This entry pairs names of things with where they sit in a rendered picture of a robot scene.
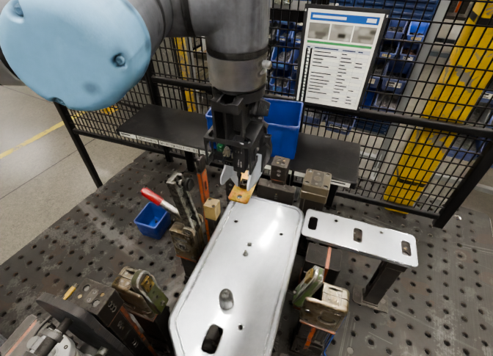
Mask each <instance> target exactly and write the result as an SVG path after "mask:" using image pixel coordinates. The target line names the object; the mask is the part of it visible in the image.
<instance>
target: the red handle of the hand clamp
mask: <svg viewBox="0 0 493 356"><path fill-rule="evenodd" d="M141 195H142V196H144V197H146V198H147V199H148V200H150V201H151V202H153V203H155V204H156V205H157V206H160V207H162V208H163V209H164V210H166V211H168V212H169V213H170V214H171V215H173V216H174V217H176V218H178V219H179V220H180V221H182V219H181V217H180V215H179V212H178V210H177V209H176V208H175V207H174V206H172V205H171V204H169V203H168V202H167V201H165V200H164V199H163V198H162V197H160V196H159V195H157V194H156V193H155V192H153V191H152V190H150V189H148V188H147V187H146V188H143V189H142V190H141ZM191 221H192V223H193V226H194V227H196V225H197V221H196V220H193V219H191Z"/></svg>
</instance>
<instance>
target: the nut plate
mask: <svg viewBox="0 0 493 356"><path fill-rule="evenodd" d="M241 174H242V175H241V182H240V184H239V186H236V185H235V186H234V187H233V189H232V191H231V193H230V195H229V197H228V199H229V200H232V201H235V202H238V203H243V204H247V203H248V202H249V199H250V197H251V196H252V193H253V191H254V189H255V186H256V184H255V185H254V186H253V187H252V188H251V189H250V190H249V191H247V180H248V170H246V172H245V173H241ZM239 195H240V196H242V198H237V196H239Z"/></svg>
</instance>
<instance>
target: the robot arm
mask: <svg viewBox="0 0 493 356"><path fill-rule="evenodd" d="M270 4H271V0H0V85H2V86H27V87H29V88H30V89H31V90H32V91H34V92H35V93H37V94H38V95H39V96H41V97H42V98H44V99H46V100H47V101H51V102H52V101H54V102H57V103H60V104H61V105H63V106H66V107H67V108H69V109H72V110H77V111H85V112H86V111H97V110H101V109H105V108H108V107H110V106H112V105H114V104H116V103H117V102H118V101H120V100H121V99H122V98H123V97H124V96H125V94H126V93H127V92H128V91H129V90H130V89H132V88H133V87H134V86H136V85H137V84H138V83H139V81H140V80H141V79H142V77H143V76H144V74H145V72H146V70H147V68H148V66H149V64H150V60H151V58H152V57H153V55H154V53H155V52H156V51H157V49H158V47H159V46H160V45H161V43H162V42H163V40H164V38H165V37H197V36H205V44H206V54H207V61H208V75H209V82H210V83H211V86H212V94H213V98H212V99H211V114H212V121H213V125H212V126H211V127H210V129H209V130H208V132H207V133H206V134H205V136H204V137H203V141H204V147H205V157H206V163H207V165H209V164H210V163H211V161H212V160H213V159H216V160H218V161H219V162H221V161H223V162H224V169H223V171H222V174H221V177H220V184H221V185H224V184H225V182H226V181H227V180H228V179H229V178H231V180H232V181H233V183H234V184H235V185H236V186H239V184H240V182H241V175H242V174H241V173H245V172H246V170H247V168H249V171H248V175H249V177H248V180H247V186H246V190H247V191H249V190H250V189H251V188H252V187H253V186H254V185H255V184H256V183H257V182H258V179H259V178H260V176H261V174H262V172H263V170H264V168H265V166H266V164H267V163H268V161H269V159H270V157H271V154H272V143H271V136H272V135H271V134H267V133H268V132H267V128H268V126H269V125H268V123H267V122H266V121H265V120H264V116H266V117H268V115H269V108H270V104H271V103H269V102H268V101H265V98H262V97H263V96H264V94H265V82H266V76H267V69H270V68H271V61H268V60H267V55H268V47H269V19H270ZM209 141H211V153H210V155H208V146H207V144H208V143H209ZM213 142H215V143H216V151H215V152H214V148H213Z"/></svg>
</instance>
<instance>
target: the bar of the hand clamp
mask: <svg viewBox="0 0 493 356"><path fill-rule="evenodd" d="M164 183H166V184H167V187H168V189H169V192H170V194H171V195H172V199H173V200H174V203H175V205H176V207H177V210H178V212H179V215H180V217H181V219H182V221H183V224H184V226H185V227H190V228H192V229H193V230H194V232H195V235H196V233H197V232H196V230H195V229H194V226H193V223H192V221H191V219H193V220H196V221H197V225H196V226H201V222H200V218H199V217H198V214H197V211H196V208H195V206H194V203H193V200H192V198H191V195H190V193H189V192H190V191H191V190H192V189H193V187H194V182H193V180H192V178H187V179H186V180H185V179H184V177H183V174H182V173H178V172H174V173H173V174H172V176H171V177H170V178H168V179H166V180H165V181H164Z"/></svg>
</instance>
